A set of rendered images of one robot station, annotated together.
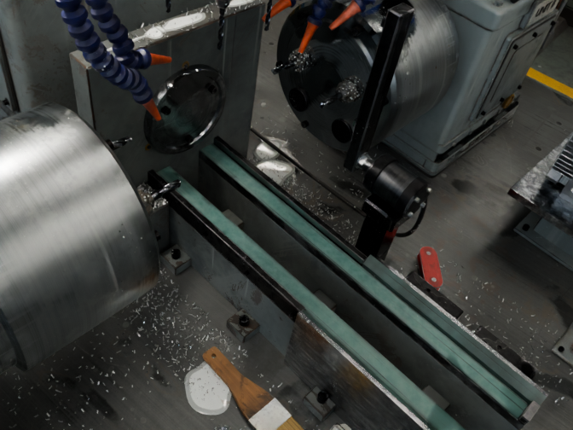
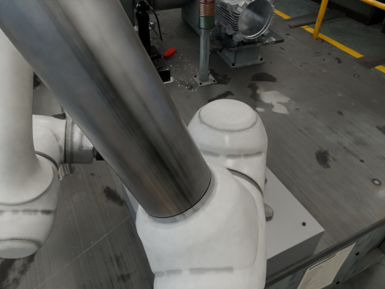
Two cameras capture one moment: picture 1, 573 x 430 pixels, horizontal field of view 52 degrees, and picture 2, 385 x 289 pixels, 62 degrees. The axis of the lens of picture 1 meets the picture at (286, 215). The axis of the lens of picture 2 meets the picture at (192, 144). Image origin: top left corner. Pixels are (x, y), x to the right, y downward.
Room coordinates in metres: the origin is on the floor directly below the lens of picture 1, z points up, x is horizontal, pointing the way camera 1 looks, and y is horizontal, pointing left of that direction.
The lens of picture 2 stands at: (-0.44, -1.12, 1.50)
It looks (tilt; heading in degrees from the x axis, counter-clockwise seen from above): 43 degrees down; 34
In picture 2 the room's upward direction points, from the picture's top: straight up
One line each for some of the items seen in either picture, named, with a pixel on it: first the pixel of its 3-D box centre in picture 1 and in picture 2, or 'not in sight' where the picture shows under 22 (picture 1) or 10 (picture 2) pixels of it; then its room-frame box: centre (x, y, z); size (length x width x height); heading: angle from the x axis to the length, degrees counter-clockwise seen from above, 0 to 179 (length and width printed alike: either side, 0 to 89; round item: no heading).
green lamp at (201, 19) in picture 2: not in sight; (206, 19); (0.55, -0.51, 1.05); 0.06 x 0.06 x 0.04
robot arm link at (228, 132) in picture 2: not in sight; (223, 156); (-0.04, -0.92, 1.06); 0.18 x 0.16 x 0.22; 25
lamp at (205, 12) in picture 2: not in sight; (207, 7); (0.55, -0.51, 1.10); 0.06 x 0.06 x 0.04
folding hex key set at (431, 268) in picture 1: (429, 269); (169, 53); (0.65, -0.26, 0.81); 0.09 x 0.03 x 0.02; 8
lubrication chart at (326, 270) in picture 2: not in sight; (320, 276); (0.24, -1.21, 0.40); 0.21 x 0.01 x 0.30; 150
